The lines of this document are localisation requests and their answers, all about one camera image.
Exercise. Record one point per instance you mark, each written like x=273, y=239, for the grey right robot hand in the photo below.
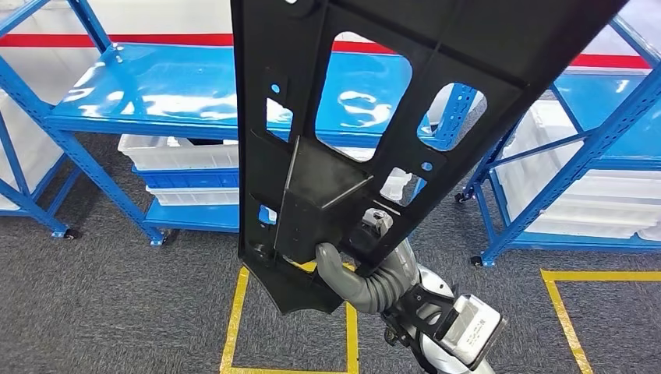
x=328, y=263

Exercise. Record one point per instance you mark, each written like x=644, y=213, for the black plastic panel part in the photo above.
x=490, y=31

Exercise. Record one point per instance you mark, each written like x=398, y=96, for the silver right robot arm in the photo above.
x=382, y=297

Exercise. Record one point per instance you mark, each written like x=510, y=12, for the blue steel shelf rack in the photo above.
x=568, y=173
x=180, y=88
x=36, y=209

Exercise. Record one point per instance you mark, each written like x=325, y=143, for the blue plastic crate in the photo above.
x=186, y=178

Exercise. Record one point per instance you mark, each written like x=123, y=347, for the white car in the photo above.
x=155, y=15

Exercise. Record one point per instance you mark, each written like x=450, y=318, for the white plastic crate stack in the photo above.
x=41, y=149

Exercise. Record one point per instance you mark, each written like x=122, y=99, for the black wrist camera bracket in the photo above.
x=413, y=309

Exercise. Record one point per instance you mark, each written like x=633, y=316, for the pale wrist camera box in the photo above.
x=472, y=325

